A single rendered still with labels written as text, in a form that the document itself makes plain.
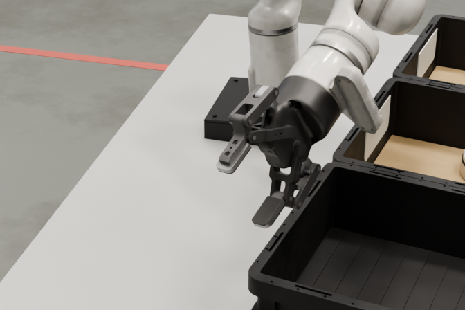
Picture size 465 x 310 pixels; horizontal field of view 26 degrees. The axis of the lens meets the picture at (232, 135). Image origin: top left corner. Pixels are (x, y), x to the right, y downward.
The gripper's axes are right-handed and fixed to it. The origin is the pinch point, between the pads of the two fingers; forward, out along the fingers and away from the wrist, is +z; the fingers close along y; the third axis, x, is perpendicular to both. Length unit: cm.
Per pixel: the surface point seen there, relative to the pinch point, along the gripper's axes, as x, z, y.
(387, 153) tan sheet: -20, -40, -43
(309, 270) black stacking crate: -10.7, -8.7, -30.2
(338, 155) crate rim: -14.1, -25.5, -26.2
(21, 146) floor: -201, -62, -111
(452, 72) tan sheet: -28, -71, -57
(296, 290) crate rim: 0.1, 1.1, -16.1
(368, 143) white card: -18, -35, -35
